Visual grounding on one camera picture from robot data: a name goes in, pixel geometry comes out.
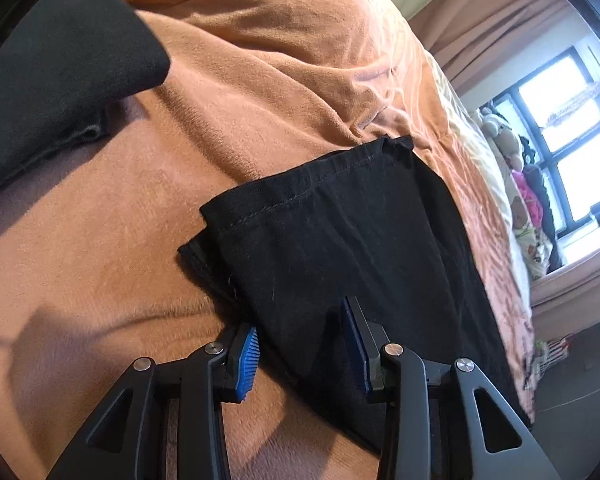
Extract beige plush toy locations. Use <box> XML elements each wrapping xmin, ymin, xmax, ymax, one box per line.
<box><xmin>480</xmin><ymin>107</ymin><xmax>523</xmax><ymax>168</ymax></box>

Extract black garment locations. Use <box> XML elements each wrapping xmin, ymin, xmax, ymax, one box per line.
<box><xmin>0</xmin><ymin>0</ymin><xmax>172</xmax><ymax>201</ymax></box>

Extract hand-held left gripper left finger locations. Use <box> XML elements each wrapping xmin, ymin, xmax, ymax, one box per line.
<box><xmin>45</xmin><ymin>324</ymin><xmax>259</xmax><ymax>480</ymax></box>

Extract striped bag with red handles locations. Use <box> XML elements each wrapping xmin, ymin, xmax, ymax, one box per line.
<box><xmin>535</xmin><ymin>338</ymin><xmax>576</xmax><ymax>376</ymax></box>

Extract black pants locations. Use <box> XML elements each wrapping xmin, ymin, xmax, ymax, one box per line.
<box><xmin>177</xmin><ymin>135</ymin><xmax>533</xmax><ymax>456</ymax></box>

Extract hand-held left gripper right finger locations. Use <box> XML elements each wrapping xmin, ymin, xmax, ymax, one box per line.
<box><xmin>341</xmin><ymin>296</ymin><xmax>561</xmax><ymax>480</ymax></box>

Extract orange blanket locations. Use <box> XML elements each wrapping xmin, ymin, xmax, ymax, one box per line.
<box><xmin>0</xmin><ymin>0</ymin><xmax>536</xmax><ymax>480</ymax></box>

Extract pink cloth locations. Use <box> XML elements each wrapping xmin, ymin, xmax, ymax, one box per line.
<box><xmin>512</xmin><ymin>170</ymin><xmax>546</xmax><ymax>231</ymax></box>

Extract dark grey cushion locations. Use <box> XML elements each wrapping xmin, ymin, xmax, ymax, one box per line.
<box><xmin>536</xmin><ymin>165</ymin><xmax>563</xmax><ymax>271</ymax></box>

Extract black framed window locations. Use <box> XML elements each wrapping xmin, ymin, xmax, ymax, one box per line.
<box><xmin>480</xmin><ymin>45</ymin><xmax>600</xmax><ymax>241</ymax></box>

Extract floral hanging cloth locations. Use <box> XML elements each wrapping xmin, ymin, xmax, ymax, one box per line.
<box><xmin>545</xmin><ymin>95</ymin><xmax>600</xmax><ymax>128</ymax></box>

